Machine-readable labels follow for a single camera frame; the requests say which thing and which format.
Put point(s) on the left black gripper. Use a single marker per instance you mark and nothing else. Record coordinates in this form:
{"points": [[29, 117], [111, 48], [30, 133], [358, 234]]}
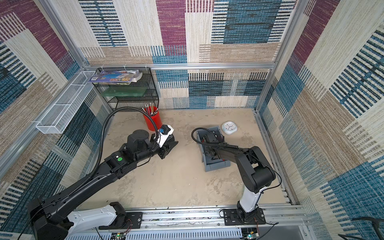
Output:
{"points": [[166, 148]]}

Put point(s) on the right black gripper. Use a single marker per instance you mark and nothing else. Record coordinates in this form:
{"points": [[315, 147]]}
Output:
{"points": [[210, 150]]}

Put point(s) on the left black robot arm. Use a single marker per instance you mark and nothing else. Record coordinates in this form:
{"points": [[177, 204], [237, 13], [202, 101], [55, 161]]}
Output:
{"points": [[56, 218]]}

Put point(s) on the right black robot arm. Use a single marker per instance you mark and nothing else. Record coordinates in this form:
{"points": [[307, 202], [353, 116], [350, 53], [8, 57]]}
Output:
{"points": [[256, 172]]}

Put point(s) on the grey plastic parts bin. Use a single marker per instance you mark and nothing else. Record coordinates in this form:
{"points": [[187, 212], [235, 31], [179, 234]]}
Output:
{"points": [[211, 164]]}

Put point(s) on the round white clock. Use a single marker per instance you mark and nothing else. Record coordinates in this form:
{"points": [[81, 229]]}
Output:
{"points": [[229, 127]]}

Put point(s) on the red pen cup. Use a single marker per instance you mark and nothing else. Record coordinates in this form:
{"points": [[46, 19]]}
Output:
{"points": [[153, 112]]}

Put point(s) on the green board on shelf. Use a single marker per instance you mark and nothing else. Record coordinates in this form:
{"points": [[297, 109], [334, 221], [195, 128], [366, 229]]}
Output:
{"points": [[124, 92]]}

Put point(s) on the colourful book on shelf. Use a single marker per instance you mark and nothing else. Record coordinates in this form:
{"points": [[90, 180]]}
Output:
{"points": [[116, 77]]}

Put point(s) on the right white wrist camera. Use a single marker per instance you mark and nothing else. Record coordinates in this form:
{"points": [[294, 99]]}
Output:
{"points": [[210, 138]]}

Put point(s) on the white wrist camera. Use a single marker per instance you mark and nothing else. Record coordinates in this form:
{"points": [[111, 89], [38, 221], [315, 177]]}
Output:
{"points": [[210, 138], [164, 132]]}

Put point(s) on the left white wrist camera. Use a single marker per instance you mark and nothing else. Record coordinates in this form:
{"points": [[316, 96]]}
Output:
{"points": [[164, 132]]}

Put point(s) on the black wire shelf rack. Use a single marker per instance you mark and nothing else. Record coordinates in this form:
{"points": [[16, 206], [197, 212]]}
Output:
{"points": [[147, 80]]}

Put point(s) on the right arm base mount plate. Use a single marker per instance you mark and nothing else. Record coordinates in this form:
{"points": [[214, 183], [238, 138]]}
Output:
{"points": [[234, 217]]}

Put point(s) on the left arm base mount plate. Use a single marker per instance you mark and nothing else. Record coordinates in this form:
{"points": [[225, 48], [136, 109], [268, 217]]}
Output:
{"points": [[132, 220]]}

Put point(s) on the white mesh wall basket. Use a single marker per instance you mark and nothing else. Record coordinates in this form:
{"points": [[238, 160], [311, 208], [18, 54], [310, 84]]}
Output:
{"points": [[58, 117]]}

